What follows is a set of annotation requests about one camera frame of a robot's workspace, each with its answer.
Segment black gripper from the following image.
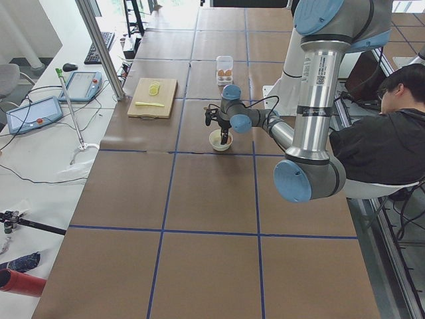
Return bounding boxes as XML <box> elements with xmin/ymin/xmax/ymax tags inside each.
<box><xmin>217</xmin><ymin>115</ymin><xmax>230</xmax><ymax>145</ymax></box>

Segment person in black jacket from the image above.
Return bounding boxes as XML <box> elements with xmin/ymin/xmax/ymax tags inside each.
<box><xmin>329</xmin><ymin>64</ymin><xmax>424</xmax><ymax>185</ymax></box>

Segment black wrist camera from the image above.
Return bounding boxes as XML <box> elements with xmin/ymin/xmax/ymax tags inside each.
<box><xmin>204</xmin><ymin>104</ymin><xmax>220</xmax><ymax>126</ymax></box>

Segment teach pendant tablet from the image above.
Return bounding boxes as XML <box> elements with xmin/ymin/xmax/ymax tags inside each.
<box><xmin>6</xmin><ymin>96</ymin><xmax>63</xmax><ymax>135</ymax></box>
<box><xmin>66</xmin><ymin>71</ymin><xmax>102</xmax><ymax>103</ymax></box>

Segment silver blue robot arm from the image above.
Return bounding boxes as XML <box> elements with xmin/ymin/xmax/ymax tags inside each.
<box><xmin>205</xmin><ymin>1</ymin><xmax>392</xmax><ymax>203</ymax></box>

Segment clear plastic egg box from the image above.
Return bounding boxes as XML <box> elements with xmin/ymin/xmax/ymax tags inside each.
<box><xmin>216</xmin><ymin>55</ymin><xmax>234</xmax><ymax>86</ymax></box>

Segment wooden cutting board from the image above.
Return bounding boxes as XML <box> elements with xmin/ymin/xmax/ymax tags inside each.
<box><xmin>127</xmin><ymin>78</ymin><xmax>177</xmax><ymax>118</ymax></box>

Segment aluminium frame post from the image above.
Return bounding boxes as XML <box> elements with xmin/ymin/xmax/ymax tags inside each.
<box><xmin>75</xmin><ymin>0</ymin><xmax>126</xmax><ymax>101</ymax></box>

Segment red cylinder bottle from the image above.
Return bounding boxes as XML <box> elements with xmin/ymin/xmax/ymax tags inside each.
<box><xmin>1</xmin><ymin>268</ymin><xmax>46</xmax><ymax>297</ymax></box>

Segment black keyboard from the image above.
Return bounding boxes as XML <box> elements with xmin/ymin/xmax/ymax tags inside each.
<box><xmin>83</xmin><ymin>31</ymin><xmax>116</xmax><ymax>65</ymax></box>

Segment near teach pendant tablet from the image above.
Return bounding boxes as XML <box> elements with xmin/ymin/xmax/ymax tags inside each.
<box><xmin>6</xmin><ymin>96</ymin><xmax>63</xmax><ymax>135</ymax></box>

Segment white ceramic bowl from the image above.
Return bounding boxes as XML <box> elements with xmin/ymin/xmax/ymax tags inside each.
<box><xmin>209</xmin><ymin>130</ymin><xmax>233</xmax><ymax>152</ymax></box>

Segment yellow lemon slices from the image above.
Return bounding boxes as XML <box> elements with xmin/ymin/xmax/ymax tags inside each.
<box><xmin>148</xmin><ymin>81</ymin><xmax>161</xmax><ymax>96</ymax></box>

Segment black tripod camera mount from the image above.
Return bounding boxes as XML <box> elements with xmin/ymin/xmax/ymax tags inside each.
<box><xmin>0</xmin><ymin>211</ymin><xmax>66</xmax><ymax>235</ymax></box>

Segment far teach pendant tablet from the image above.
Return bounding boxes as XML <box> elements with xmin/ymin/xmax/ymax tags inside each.
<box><xmin>66</xmin><ymin>71</ymin><xmax>102</xmax><ymax>103</ymax></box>

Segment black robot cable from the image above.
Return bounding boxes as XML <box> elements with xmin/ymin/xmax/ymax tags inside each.
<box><xmin>244</xmin><ymin>95</ymin><xmax>280</xmax><ymax>124</ymax></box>

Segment black computer mouse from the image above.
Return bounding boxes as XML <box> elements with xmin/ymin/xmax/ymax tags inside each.
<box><xmin>62</xmin><ymin>62</ymin><xmax>78</xmax><ymax>72</ymax></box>

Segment grabber stick green tip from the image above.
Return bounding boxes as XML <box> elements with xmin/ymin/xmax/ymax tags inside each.
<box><xmin>55</xmin><ymin>68</ymin><xmax>100</xmax><ymax>165</ymax></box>

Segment yellow plastic knife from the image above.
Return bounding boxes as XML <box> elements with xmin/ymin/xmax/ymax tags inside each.
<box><xmin>135</xmin><ymin>102</ymin><xmax>165</xmax><ymax>108</ymax></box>

